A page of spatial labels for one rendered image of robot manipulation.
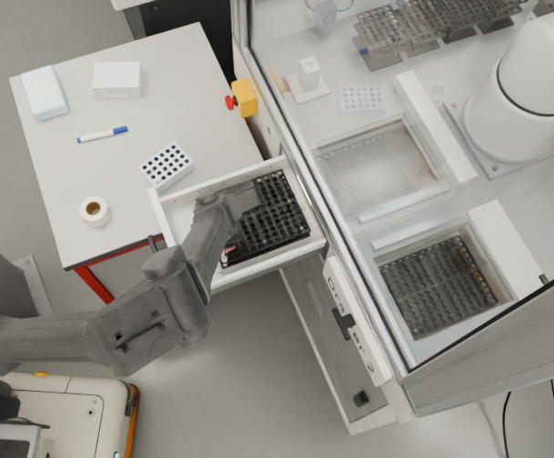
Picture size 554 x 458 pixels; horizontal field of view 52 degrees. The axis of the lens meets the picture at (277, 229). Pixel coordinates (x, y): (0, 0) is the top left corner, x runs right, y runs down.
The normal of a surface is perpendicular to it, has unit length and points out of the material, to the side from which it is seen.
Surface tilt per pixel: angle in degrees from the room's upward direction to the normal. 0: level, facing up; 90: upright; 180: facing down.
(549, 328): 90
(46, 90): 0
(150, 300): 38
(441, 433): 0
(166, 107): 0
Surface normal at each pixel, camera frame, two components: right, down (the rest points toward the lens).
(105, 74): 0.03, -0.39
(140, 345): 0.53, 0.02
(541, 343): -0.92, 0.34
